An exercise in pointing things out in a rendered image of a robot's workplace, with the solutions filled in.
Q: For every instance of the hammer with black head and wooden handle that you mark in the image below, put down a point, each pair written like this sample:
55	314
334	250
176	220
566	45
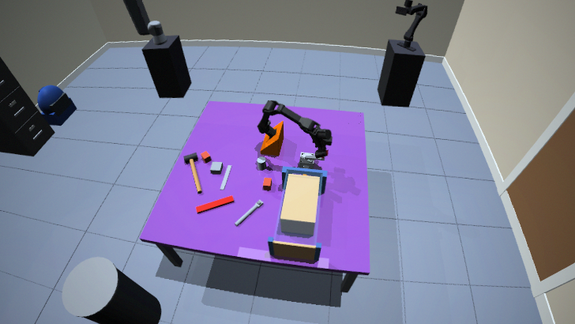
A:
190	158

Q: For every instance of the red flat bar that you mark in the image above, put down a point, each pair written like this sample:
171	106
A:
215	204

